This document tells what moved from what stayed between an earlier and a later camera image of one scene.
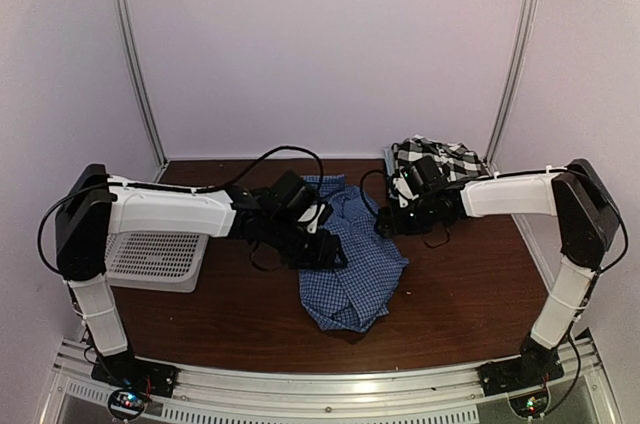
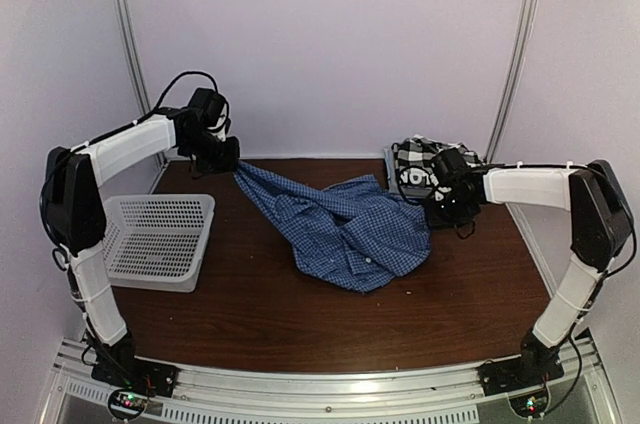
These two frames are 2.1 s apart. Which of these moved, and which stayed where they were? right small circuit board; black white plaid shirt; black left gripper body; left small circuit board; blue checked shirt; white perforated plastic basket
Moved: black left gripper body; blue checked shirt
Stayed: white perforated plastic basket; right small circuit board; left small circuit board; black white plaid shirt
